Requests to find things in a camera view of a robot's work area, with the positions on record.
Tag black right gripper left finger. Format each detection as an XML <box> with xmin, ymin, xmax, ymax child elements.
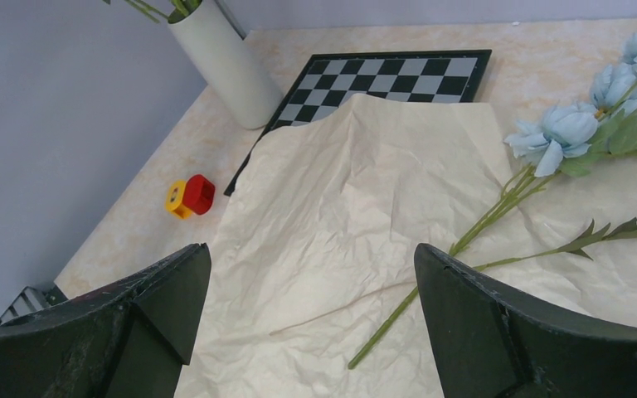
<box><xmin>0</xmin><ymin>244</ymin><xmax>212</xmax><ymax>397</ymax></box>

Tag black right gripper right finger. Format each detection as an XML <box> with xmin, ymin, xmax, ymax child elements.
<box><xmin>414</xmin><ymin>244</ymin><xmax>637</xmax><ymax>397</ymax></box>

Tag peach rosebud stem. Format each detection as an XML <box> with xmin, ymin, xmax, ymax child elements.
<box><xmin>473</xmin><ymin>217</ymin><xmax>637</xmax><ymax>271</ymax></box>

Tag orange paper bouquet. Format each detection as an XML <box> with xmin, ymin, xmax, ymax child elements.
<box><xmin>176</xmin><ymin>95</ymin><xmax>637</xmax><ymax>397</ymax></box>

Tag white ceramic vase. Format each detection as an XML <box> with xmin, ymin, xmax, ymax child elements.
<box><xmin>168</xmin><ymin>1</ymin><xmax>284</xmax><ymax>129</ymax></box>

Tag flower bunch in vase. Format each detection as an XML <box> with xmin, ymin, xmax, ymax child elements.
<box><xmin>123</xmin><ymin>0</ymin><xmax>203</xmax><ymax>24</ymax></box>

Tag red yellow toy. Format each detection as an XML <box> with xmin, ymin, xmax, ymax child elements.
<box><xmin>164</xmin><ymin>174</ymin><xmax>216</xmax><ymax>220</ymax></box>

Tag black white checkerboard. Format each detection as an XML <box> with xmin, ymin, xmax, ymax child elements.
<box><xmin>223</xmin><ymin>49</ymin><xmax>494</xmax><ymax>197</ymax></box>

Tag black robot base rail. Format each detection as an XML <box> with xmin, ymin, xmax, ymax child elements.
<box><xmin>0</xmin><ymin>284</ymin><xmax>68</xmax><ymax>327</ymax></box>

